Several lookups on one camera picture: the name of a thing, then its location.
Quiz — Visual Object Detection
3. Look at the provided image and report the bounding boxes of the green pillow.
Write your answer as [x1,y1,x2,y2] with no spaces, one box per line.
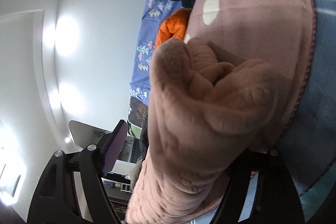
[127,121,142,139]

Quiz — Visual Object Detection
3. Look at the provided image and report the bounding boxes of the pink quilted fleece garment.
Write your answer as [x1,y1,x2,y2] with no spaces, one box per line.
[125,38,286,223]

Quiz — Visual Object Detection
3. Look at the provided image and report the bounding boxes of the black puffer jacket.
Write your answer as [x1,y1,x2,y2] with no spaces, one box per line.
[139,116,149,161]

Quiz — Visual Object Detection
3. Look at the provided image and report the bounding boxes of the dark tree print pillow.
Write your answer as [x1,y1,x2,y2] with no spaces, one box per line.
[127,97,148,128]

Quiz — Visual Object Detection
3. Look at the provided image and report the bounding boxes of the mauve polka dot blanket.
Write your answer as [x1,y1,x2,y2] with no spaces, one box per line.
[186,0,315,148]

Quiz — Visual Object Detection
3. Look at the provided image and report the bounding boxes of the teal star print bedding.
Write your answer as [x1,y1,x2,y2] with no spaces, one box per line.
[300,177,335,222]

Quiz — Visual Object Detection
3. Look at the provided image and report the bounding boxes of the blue striped bed cover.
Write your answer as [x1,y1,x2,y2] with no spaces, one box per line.
[267,0,335,199]

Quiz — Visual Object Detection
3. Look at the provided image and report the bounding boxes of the dark desk with items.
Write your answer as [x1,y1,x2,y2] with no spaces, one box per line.
[102,172,133,221]

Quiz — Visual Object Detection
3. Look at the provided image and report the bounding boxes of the orange puffer garment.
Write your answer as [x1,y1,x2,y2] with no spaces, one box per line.
[155,8,192,49]

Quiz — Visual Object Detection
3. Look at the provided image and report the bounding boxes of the blue tree print sheet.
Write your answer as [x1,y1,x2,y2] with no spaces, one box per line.
[130,0,182,106]

